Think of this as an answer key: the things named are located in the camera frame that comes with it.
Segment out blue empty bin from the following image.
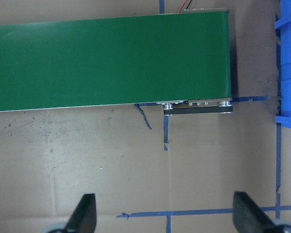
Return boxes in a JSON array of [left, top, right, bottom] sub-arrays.
[[275, 0, 291, 128]]

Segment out green conveyor belt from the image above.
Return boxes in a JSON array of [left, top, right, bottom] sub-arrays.
[[0, 8, 232, 112]]

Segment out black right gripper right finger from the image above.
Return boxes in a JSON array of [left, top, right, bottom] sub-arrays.
[[232, 191, 275, 233]]

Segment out red black conveyor wires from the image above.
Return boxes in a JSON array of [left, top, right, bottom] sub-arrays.
[[177, 0, 195, 12]]

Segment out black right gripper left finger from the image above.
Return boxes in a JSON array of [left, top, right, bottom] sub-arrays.
[[65, 193, 97, 233]]

